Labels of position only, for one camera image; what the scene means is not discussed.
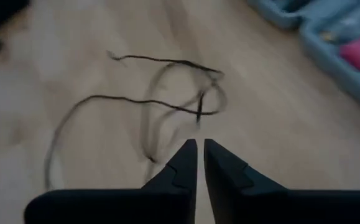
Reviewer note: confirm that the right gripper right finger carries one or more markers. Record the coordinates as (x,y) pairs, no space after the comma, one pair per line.
(276,208)

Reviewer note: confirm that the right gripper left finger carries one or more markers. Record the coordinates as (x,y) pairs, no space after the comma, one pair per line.
(136,208)

